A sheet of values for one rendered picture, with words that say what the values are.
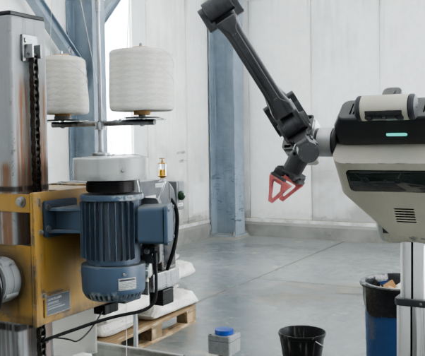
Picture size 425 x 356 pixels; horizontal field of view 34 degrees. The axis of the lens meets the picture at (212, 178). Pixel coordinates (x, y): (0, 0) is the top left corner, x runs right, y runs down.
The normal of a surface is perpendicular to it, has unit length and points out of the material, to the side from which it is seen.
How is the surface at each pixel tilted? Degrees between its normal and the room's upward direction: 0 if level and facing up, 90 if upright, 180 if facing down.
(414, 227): 130
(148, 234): 90
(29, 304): 90
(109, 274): 92
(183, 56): 90
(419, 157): 40
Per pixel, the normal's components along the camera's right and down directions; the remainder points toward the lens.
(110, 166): 0.11, 0.05
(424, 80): -0.48, 0.05
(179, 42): 0.88, 0.01
